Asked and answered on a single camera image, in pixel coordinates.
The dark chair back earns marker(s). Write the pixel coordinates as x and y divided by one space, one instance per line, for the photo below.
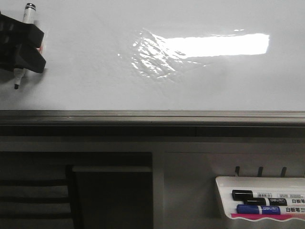
39 197

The metal hook middle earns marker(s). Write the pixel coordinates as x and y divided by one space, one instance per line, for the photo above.
260 172

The black capped marker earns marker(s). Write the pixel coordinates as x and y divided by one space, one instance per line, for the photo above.
246 194
275 201

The metal hook left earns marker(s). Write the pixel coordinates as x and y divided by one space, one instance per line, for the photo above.
237 171

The metal hook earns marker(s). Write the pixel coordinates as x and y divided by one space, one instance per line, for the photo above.
237 171
260 172

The black capped marker middle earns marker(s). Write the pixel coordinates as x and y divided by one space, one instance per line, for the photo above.
275 201

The white plastic marker tray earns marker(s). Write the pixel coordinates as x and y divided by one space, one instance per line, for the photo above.
279 185

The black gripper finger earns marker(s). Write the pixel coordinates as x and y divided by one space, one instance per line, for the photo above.
14 32
21 57

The blue capped marker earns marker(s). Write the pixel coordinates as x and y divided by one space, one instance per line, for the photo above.
271 210

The black white whiteboard marker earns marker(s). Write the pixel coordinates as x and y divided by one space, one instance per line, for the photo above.
28 17

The black capped marker upper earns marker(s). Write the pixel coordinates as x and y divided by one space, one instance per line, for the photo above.
246 194

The white whiteboard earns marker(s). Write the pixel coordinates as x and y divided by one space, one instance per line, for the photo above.
177 62

